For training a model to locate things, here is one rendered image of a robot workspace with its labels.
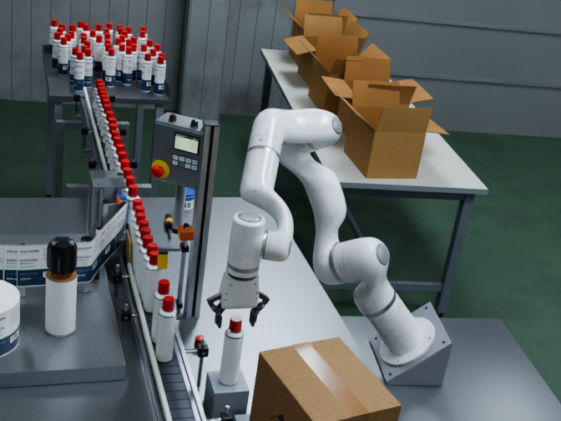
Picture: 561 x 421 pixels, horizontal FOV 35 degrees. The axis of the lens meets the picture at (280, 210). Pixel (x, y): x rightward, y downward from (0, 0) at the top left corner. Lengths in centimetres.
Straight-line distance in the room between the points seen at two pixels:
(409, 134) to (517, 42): 344
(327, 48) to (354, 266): 289
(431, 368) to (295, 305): 55
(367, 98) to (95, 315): 219
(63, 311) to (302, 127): 87
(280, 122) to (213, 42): 428
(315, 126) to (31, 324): 103
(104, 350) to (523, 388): 129
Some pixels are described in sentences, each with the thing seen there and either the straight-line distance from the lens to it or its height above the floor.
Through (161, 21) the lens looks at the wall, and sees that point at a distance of 687.
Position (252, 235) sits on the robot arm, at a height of 140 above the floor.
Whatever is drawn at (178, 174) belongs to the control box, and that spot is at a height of 132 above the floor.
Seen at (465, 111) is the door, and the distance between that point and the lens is 760.
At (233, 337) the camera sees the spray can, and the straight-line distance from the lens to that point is 237.
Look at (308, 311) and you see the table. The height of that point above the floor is 83.
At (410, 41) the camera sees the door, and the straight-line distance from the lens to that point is 723.
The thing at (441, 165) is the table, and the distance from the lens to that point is 459.
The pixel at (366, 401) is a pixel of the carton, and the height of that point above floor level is 112.
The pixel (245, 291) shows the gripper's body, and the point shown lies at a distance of 229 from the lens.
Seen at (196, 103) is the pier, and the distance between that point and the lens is 678.
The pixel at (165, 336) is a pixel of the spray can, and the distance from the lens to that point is 253.
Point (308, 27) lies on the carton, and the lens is 569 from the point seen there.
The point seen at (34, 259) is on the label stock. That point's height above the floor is 102.
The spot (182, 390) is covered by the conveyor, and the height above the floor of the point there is 88.
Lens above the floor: 240
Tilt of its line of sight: 25 degrees down
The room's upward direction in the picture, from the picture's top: 8 degrees clockwise
